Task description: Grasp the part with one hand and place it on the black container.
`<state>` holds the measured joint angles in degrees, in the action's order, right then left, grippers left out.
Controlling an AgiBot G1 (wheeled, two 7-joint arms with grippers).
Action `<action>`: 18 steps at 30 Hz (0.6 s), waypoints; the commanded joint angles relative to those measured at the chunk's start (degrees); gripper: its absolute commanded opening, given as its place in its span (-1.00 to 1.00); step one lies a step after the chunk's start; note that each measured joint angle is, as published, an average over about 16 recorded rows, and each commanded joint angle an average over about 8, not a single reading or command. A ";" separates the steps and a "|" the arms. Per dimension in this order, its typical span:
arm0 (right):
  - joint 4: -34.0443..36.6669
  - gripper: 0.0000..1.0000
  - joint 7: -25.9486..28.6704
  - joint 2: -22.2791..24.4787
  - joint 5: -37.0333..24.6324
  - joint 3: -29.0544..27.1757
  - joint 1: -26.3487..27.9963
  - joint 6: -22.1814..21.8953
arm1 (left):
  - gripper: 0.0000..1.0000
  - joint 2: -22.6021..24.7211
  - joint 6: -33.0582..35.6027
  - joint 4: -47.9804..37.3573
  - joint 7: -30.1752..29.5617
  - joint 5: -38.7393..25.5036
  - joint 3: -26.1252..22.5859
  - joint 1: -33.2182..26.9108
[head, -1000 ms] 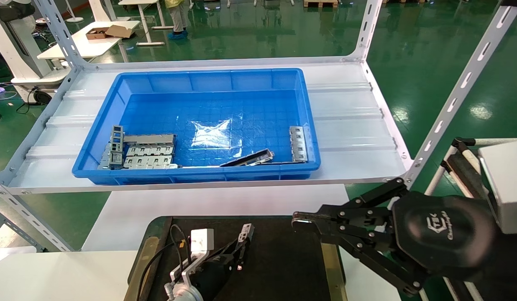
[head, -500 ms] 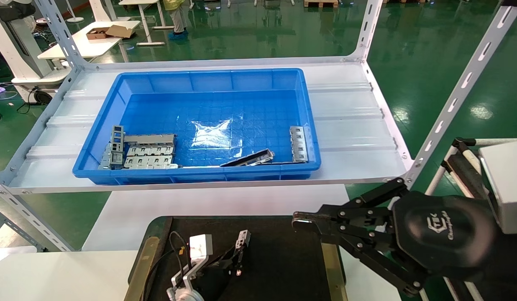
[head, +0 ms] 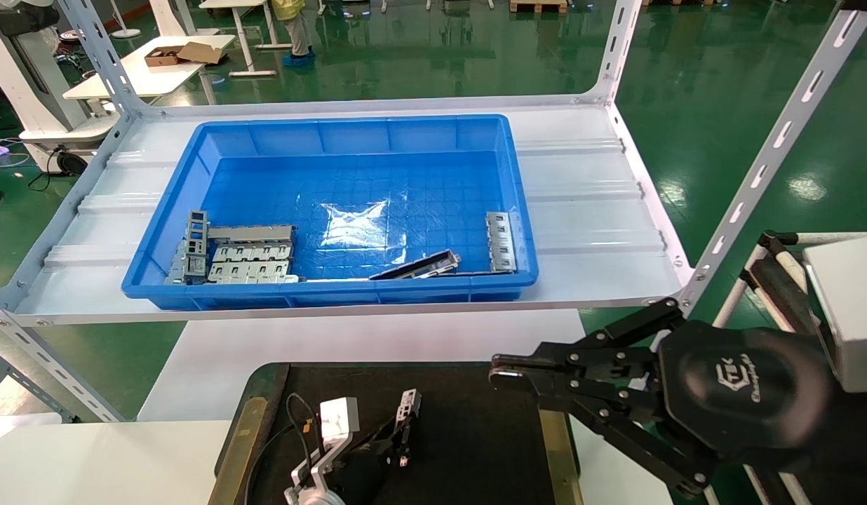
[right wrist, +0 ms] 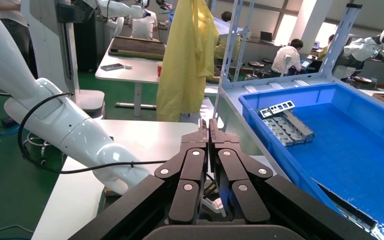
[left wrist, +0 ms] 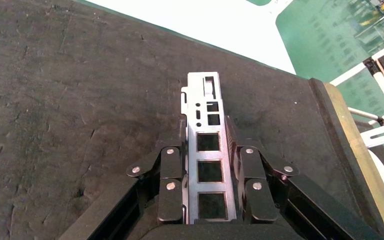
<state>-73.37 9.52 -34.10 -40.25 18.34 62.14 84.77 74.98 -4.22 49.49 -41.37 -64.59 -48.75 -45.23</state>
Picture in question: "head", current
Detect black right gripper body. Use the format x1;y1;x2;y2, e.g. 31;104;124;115
658;321;838;469

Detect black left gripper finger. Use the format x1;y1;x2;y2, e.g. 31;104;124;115
390;410;415;451
367;419;410;469

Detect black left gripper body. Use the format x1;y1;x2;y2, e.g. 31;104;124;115
332;428;399;505

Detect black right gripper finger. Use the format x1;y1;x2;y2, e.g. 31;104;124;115
537;388;716;500
490;298;687;392

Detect perforated silver metal bracket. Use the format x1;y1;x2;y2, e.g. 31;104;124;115
396;389;422;466

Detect black container tray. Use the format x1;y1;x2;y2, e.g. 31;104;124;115
209;361;582;505

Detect white metal shelf rack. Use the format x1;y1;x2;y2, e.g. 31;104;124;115
0;0;867;424

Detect clear plastic film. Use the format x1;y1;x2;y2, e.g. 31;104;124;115
320;200;408;250

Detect blue plastic bin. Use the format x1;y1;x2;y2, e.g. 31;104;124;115
121;114;539;311

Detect person in yellow coat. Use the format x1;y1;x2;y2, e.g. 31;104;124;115
269;0;317;68

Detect open cardboard box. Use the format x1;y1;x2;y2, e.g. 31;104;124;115
144;42;224;67

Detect white background table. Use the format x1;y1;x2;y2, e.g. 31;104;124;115
63;34;236;116

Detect white machine stand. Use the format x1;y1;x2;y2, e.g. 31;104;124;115
0;0;120;176

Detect silver camera mount bracket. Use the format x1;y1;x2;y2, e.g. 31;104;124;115
290;431;356;496

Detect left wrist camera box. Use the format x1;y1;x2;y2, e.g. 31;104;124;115
319;397;360;443

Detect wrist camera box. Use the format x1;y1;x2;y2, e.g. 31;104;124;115
319;397;360;443
804;235;867;395

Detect black camera cable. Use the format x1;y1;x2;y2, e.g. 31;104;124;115
243;393;323;505

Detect white cart black handles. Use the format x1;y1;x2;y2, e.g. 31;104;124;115
739;230;820;334

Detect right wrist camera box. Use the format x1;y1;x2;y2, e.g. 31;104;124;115
804;235;867;395

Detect dark long metal bracket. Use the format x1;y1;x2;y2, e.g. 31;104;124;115
369;250;462;281

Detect grey long metal bracket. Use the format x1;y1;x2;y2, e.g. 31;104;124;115
208;224;296;246

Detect grey small metal bracket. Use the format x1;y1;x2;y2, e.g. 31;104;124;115
166;240;189;285

